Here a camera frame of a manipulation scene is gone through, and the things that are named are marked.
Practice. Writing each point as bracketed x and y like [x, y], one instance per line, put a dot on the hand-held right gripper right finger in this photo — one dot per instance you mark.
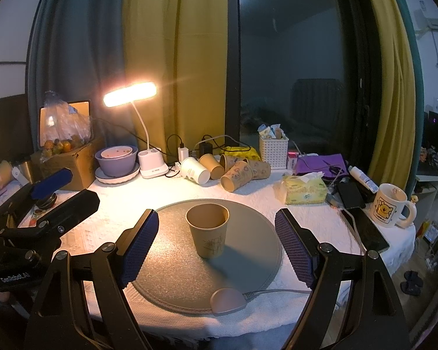
[294, 249]

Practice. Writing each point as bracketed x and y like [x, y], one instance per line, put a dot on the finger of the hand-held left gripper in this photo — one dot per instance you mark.
[73, 207]
[53, 185]

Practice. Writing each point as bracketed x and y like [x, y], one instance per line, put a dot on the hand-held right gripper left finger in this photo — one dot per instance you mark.
[138, 249]

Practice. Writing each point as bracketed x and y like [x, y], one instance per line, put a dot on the brown paper cup line print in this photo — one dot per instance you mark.
[207, 242]

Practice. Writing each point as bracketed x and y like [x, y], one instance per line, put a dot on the steel cup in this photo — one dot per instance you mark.
[25, 171]

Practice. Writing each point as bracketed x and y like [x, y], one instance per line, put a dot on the brown paper cup cartoon print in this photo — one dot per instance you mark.
[237, 177]
[228, 161]
[260, 169]

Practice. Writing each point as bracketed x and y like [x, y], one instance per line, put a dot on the white paper cup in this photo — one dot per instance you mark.
[193, 169]

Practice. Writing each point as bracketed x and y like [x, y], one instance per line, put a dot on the plain brown paper cup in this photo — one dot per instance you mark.
[211, 166]

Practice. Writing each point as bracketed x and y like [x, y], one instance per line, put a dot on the cardboard box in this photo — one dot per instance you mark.
[78, 164]

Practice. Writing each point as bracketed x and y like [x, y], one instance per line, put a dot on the round grey mat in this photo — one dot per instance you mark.
[250, 262]

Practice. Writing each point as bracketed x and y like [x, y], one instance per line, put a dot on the clear bag of fruit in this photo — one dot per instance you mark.
[65, 127]

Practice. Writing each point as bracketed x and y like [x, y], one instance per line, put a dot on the purple bowl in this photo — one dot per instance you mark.
[116, 167]

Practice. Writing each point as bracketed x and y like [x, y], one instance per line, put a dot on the green yellow tissue pack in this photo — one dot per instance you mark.
[306, 191]

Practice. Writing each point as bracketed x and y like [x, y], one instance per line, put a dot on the white plate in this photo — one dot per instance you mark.
[133, 175]

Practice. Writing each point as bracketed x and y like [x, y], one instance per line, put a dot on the white pink bowl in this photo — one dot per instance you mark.
[117, 152]

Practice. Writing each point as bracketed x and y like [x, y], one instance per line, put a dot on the black smartphone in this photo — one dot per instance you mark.
[367, 229]

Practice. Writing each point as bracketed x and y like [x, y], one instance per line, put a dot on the black power bank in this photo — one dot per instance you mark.
[350, 195]

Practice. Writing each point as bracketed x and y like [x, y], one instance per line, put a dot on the white desk lamp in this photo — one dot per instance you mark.
[152, 167]

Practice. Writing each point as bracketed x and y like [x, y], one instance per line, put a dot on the pink mat controller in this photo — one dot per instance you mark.
[226, 302]

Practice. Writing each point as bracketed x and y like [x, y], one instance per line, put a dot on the purple pouch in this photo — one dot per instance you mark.
[314, 164]

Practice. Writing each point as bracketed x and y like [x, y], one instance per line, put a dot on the small pink white carton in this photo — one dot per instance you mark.
[292, 160]

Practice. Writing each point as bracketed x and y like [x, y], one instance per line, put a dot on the white plastic basket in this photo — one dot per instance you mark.
[273, 153]

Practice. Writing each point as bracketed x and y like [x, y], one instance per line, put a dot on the white tube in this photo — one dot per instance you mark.
[363, 179]

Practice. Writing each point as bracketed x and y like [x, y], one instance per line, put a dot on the white cartoon mug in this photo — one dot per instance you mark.
[388, 206]

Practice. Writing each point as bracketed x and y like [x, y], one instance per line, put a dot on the white charger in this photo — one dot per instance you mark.
[183, 153]

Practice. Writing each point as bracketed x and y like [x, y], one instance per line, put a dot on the yellow snack packet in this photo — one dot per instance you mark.
[242, 152]

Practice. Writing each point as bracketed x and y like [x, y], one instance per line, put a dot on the packets in basket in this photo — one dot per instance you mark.
[272, 131]

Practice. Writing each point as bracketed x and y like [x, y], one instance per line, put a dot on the black charger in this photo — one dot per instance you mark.
[205, 148]

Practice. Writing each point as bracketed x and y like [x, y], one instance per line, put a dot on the dark slippers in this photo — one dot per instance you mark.
[412, 282]

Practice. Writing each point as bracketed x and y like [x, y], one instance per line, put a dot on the blue grey curtain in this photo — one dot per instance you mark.
[76, 43]

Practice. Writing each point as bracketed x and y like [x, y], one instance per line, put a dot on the yellow curtain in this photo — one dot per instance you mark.
[390, 98]
[175, 43]

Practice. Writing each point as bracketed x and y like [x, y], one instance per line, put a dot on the white air conditioner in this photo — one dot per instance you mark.
[429, 22]

